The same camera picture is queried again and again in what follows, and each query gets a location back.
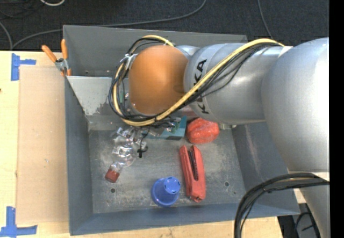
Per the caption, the clear plastic bottle red cap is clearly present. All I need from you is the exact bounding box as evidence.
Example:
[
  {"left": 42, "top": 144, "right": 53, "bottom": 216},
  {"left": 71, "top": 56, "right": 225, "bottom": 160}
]
[{"left": 104, "top": 127, "right": 148, "bottom": 184}]

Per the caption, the brown cardboard board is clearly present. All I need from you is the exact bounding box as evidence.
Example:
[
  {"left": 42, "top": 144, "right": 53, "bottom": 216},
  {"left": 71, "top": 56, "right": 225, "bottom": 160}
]
[{"left": 15, "top": 66, "right": 71, "bottom": 228}]

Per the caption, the red and black stapler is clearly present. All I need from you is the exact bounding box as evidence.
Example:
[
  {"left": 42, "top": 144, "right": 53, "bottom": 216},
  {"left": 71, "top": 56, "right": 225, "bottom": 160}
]
[{"left": 178, "top": 145, "right": 207, "bottom": 203}]

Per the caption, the blue plastic cup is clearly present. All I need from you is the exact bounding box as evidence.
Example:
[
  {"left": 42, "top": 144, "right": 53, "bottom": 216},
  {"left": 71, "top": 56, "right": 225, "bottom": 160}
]
[{"left": 150, "top": 176, "right": 181, "bottom": 207}]

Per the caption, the grey metal bin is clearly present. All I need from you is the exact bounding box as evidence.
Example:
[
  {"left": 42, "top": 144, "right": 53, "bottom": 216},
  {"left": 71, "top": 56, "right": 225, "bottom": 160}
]
[{"left": 62, "top": 25, "right": 301, "bottom": 236}]

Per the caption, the red toy pepper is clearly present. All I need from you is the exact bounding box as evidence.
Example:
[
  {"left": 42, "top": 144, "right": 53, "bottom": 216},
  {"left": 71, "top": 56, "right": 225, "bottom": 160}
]
[{"left": 186, "top": 118, "right": 220, "bottom": 145}]

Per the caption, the teal box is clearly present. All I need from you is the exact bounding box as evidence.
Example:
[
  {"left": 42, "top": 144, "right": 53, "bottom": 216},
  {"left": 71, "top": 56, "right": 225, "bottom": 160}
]
[{"left": 146, "top": 116, "right": 188, "bottom": 141}]

